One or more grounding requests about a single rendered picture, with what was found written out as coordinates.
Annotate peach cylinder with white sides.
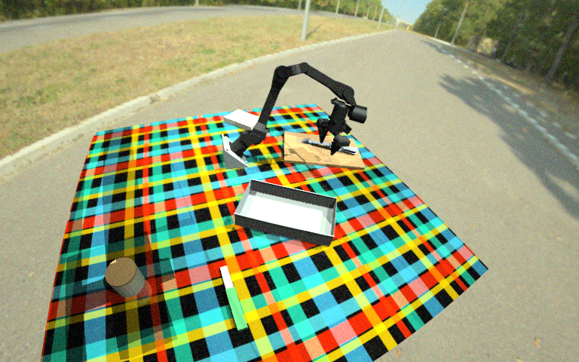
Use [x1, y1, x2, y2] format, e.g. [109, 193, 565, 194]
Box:
[105, 257, 145, 298]

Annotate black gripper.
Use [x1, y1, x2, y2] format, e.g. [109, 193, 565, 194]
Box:
[316, 114, 351, 155]

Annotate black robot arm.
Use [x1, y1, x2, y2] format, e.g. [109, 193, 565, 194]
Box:
[228, 63, 368, 157]

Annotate light wooden board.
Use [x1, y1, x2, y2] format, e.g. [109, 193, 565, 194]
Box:
[283, 131, 365, 170]

